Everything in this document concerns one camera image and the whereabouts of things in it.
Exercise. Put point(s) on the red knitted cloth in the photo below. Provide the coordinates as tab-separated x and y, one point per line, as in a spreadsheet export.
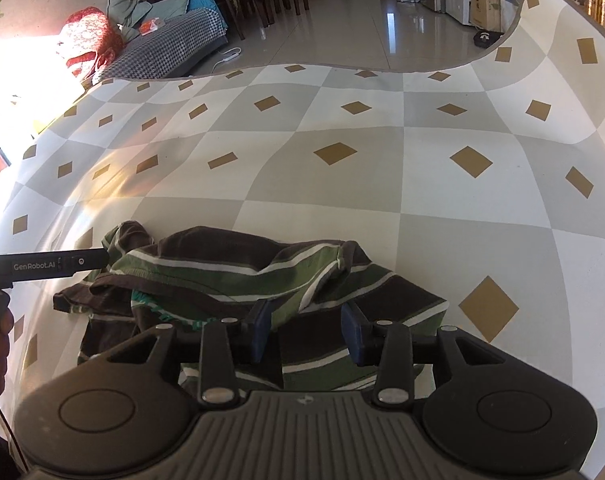
88	43

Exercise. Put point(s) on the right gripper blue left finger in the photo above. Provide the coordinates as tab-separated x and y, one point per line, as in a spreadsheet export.
231	356

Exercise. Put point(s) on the checkered diamond pattern tablecloth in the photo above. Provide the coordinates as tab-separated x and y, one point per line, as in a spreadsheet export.
483	183

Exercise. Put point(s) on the checkered fabric sofa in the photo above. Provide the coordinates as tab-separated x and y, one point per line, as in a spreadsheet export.
171	51

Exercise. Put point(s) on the brown cardboard box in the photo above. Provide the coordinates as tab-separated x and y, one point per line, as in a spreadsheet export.
486	14

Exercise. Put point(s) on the green brown striped shirt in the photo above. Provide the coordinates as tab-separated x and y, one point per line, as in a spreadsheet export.
205	274

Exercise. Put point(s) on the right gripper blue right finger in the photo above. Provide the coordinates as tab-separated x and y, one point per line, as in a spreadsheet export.
388	346

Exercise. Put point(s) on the black slippers pair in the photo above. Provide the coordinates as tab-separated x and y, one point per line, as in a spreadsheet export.
485	39

